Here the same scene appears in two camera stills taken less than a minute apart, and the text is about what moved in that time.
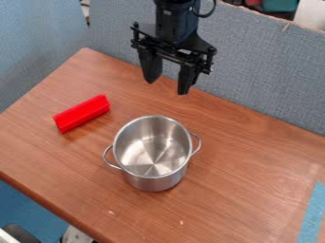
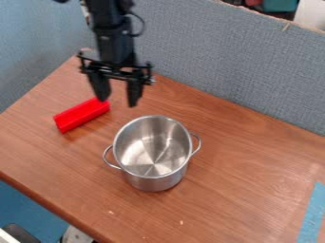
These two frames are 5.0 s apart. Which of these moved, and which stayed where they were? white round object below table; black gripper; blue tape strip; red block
Moved: black gripper
Stayed: blue tape strip; red block; white round object below table
